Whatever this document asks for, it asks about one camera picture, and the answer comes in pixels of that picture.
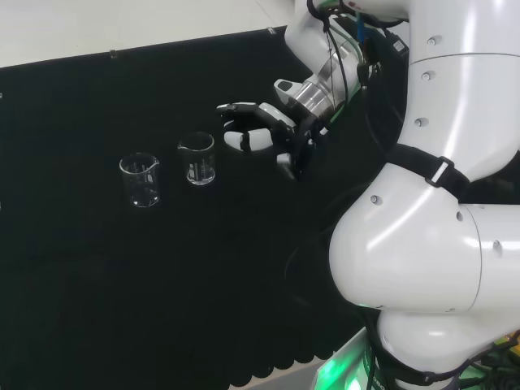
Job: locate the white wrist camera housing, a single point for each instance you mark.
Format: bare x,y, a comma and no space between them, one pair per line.
286,88

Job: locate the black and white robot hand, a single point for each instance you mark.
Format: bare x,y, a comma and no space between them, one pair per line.
280,126

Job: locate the black bench cloth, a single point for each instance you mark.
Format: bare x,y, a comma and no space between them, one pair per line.
162,264

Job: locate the clear glass beaker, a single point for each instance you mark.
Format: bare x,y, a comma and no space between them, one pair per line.
197,160
140,183

